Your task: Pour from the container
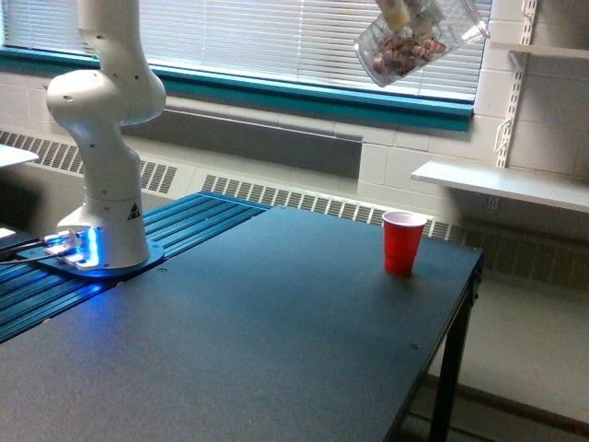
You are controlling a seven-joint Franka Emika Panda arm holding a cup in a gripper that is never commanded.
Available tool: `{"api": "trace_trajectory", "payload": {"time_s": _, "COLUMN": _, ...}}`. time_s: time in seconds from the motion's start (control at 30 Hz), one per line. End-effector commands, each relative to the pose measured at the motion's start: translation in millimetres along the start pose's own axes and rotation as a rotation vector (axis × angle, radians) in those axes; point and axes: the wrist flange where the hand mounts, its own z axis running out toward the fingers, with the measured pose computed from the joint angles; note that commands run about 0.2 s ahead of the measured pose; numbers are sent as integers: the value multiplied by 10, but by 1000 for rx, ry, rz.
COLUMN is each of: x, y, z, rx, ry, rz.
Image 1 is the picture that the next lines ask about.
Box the black table leg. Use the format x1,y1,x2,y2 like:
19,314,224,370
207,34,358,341
428,257,484,441

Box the white wall shelf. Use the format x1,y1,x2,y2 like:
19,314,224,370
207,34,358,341
491,41,589,60
410,160,588,213

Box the white lower wall shelf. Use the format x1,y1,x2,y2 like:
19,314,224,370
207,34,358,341
410,160,588,213

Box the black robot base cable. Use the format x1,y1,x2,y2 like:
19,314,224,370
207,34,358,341
0,235,61,264

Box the red plastic cup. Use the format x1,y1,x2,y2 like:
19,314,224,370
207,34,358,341
382,211,427,277

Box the white upper wall shelf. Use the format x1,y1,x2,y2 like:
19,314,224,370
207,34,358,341
491,41,589,60

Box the clear plastic cup with candy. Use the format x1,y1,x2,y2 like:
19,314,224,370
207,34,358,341
353,0,490,87

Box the blue aluminium mounting plate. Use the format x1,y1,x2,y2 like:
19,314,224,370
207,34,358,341
1,192,270,342

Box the white shelf bracket rail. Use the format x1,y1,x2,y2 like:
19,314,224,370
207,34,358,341
494,0,537,169

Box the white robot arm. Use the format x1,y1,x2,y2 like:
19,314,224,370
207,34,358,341
47,1,258,274

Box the white table at left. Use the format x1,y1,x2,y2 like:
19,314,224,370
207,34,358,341
0,145,39,168

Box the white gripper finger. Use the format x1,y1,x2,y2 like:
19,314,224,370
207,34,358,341
410,0,443,33

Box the white window blinds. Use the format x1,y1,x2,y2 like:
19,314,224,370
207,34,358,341
2,0,492,102

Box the baseboard radiator grille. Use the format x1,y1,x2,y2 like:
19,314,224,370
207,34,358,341
1,130,588,290

